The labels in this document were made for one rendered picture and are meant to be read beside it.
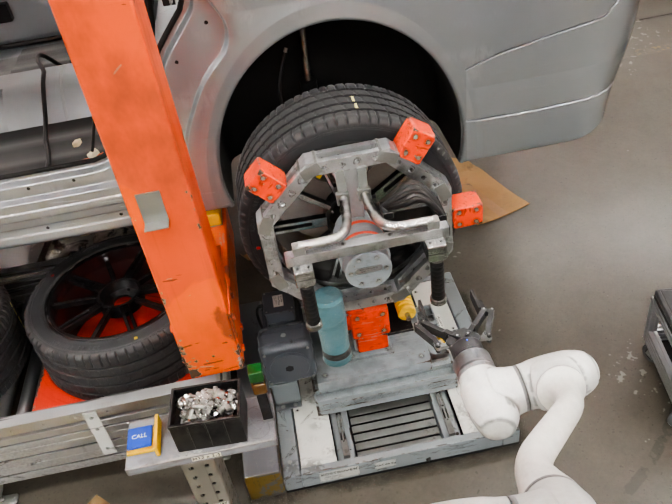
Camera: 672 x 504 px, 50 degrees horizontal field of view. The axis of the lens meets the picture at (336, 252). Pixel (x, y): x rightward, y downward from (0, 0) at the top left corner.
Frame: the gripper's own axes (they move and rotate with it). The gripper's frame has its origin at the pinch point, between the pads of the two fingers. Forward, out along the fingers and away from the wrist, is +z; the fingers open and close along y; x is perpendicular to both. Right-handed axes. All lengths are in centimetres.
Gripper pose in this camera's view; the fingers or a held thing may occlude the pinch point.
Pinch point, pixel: (446, 301)
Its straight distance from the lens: 184.2
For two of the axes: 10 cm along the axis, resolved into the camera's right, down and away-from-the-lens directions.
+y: 9.8, -1.9, 0.4
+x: -1.2, -7.8, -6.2
